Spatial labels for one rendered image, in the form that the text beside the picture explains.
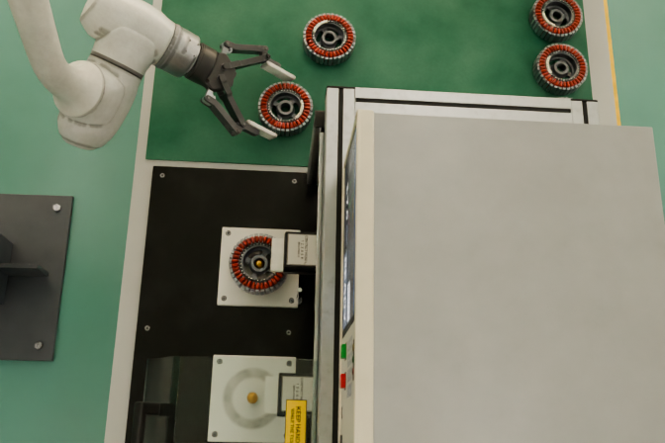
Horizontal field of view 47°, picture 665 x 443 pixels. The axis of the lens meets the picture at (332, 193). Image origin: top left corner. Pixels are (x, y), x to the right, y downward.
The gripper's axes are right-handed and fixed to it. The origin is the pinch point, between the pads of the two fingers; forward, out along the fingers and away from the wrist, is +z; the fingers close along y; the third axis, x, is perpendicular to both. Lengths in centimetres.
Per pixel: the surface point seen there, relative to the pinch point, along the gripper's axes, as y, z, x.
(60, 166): -3, -18, 100
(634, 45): 92, 125, 17
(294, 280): -34.3, 10.9, -7.0
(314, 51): 13.8, 2.9, -2.5
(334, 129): -16.9, -5.3, -36.1
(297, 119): -2.1, 3.5, -3.0
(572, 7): 41, 48, -29
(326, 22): 21.2, 3.2, -3.1
